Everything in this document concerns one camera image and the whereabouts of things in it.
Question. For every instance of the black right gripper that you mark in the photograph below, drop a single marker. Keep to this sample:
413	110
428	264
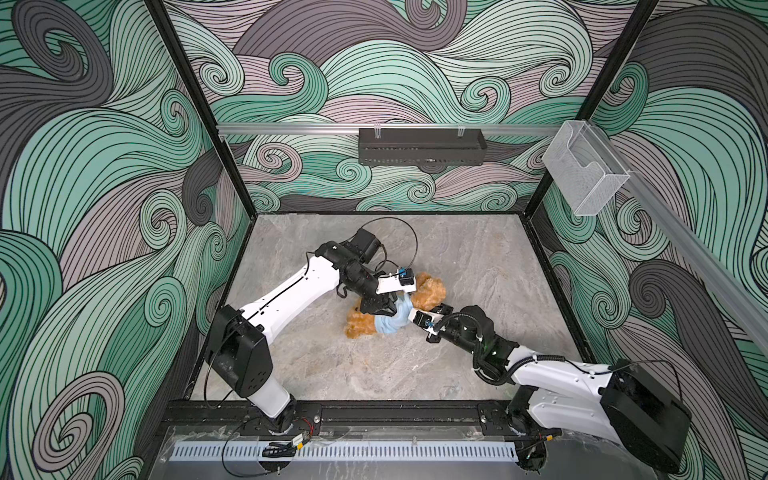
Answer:
446	311

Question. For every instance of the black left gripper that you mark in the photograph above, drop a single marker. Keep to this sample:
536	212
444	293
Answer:
379	305

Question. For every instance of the brown teddy bear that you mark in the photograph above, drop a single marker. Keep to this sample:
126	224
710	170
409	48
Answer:
430	293

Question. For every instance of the light blue bear hoodie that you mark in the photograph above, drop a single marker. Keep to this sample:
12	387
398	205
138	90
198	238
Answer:
391	324

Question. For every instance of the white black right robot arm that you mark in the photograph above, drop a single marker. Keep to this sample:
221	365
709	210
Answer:
621	403

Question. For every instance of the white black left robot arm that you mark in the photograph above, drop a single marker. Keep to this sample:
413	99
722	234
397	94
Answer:
239	339

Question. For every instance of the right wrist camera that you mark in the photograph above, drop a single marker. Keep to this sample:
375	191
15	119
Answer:
423	320

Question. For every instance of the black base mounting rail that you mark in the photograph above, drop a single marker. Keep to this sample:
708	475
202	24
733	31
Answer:
321	416

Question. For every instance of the black perforated wall tray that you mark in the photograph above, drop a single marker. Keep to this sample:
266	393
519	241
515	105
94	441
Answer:
421	148

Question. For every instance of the clear plastic wall holder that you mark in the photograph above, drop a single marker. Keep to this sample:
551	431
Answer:
585	166

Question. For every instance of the aluminium back wall rail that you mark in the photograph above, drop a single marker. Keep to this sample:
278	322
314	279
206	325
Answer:
282	128

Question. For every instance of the aluminium wall rail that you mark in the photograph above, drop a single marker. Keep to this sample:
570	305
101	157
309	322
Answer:
662	194
282	128

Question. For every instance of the white slotted cable duct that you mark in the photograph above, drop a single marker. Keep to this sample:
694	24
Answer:
453	451

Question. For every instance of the aluminium right wall rail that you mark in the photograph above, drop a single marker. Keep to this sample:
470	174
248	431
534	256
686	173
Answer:
662	194

